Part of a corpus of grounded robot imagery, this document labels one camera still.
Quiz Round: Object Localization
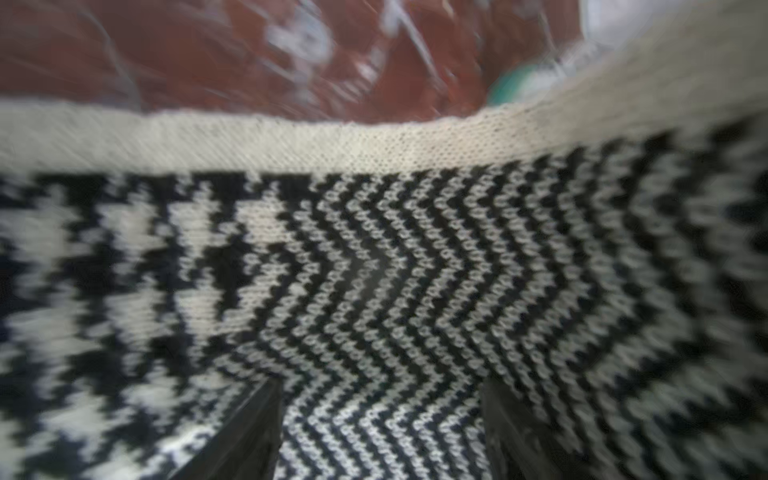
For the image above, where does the black white knitted scarf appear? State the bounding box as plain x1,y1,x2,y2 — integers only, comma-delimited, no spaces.
1,1,767,479

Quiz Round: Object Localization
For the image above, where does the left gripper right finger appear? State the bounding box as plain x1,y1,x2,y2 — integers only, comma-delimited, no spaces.
481,377,576,480

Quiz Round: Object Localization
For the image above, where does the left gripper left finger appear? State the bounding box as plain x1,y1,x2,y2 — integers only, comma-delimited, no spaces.
170,377,284,480

